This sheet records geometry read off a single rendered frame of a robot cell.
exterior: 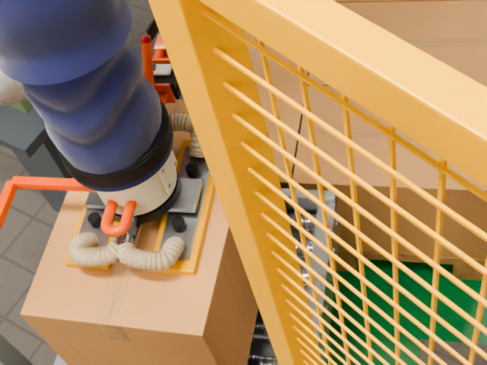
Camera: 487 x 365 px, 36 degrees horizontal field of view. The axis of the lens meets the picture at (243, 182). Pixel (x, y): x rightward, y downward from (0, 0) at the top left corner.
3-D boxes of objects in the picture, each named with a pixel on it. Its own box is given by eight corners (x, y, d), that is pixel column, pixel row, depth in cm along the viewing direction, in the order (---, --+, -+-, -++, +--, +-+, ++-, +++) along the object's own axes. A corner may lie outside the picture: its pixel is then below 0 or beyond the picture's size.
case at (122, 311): (239, 405, 179) (202, 336, 147) (85, 383, 189) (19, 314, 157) (281, 195, 211) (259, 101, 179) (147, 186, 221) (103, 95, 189)
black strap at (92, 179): (159, 190, 141) (153, 178, 138) (46, 186, 146) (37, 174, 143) (184, 99, 153) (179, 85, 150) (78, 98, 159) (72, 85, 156)
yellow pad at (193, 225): (196, 277, 155) (190, 264, 151) (150, 273, 157) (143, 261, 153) (225, 145, 174) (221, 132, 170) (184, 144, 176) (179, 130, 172)
